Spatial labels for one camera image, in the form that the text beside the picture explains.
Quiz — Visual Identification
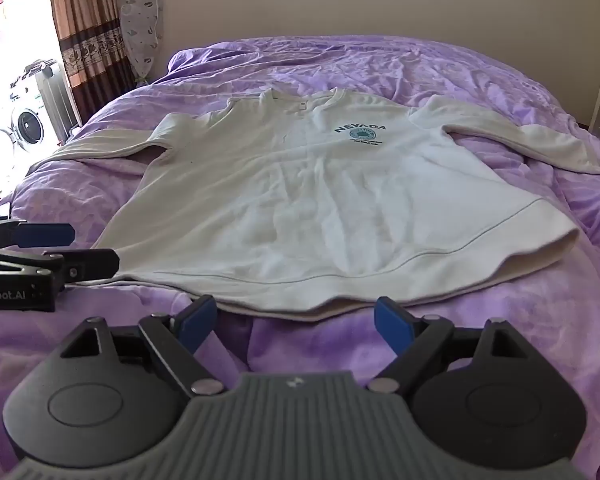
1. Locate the patterned fabric fan cover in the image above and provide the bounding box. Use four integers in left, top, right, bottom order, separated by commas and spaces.
118, 0, 164, 84

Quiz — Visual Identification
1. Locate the white printed sweatshirt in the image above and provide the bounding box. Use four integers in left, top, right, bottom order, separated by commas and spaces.
24, 86, 600, 323

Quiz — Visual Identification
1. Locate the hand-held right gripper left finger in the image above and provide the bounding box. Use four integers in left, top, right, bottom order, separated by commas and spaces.
60, 295, 229, 399

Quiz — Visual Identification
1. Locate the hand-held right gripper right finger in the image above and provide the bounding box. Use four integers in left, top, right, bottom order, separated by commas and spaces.
366, 296, 524, 396

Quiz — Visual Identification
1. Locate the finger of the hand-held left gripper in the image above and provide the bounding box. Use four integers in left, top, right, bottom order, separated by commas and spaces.
0, 245, 121, 284
0, 216, 76, 249

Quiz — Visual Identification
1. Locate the white washing machine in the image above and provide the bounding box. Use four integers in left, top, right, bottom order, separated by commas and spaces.
6, 91, 47, 155
30, 60, 80, 142

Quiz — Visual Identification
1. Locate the purple bed blanket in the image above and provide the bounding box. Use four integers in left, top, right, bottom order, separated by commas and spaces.
0, 35, 600, 480

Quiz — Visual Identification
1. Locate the brown patterned curtain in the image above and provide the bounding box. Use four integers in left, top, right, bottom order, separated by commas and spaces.
46, 0, 137, 128

